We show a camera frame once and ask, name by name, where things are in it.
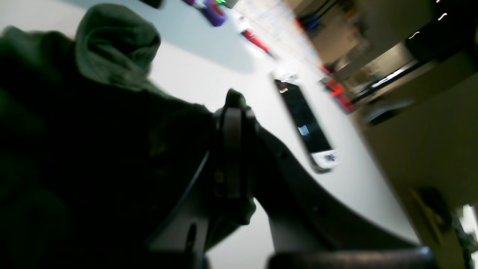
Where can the purple tape roll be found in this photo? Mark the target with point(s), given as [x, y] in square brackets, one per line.
[213, 13]

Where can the red screwdriver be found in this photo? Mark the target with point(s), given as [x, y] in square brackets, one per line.
[254, 39]

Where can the dark green t-shirt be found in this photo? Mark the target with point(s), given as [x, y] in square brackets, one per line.
[94, 157]

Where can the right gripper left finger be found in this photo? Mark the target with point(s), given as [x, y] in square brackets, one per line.
[217, 196]

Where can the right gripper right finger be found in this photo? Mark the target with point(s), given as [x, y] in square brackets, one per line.
[303, 215]

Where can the white handheld game console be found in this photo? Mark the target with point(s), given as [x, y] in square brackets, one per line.
[322, 155]

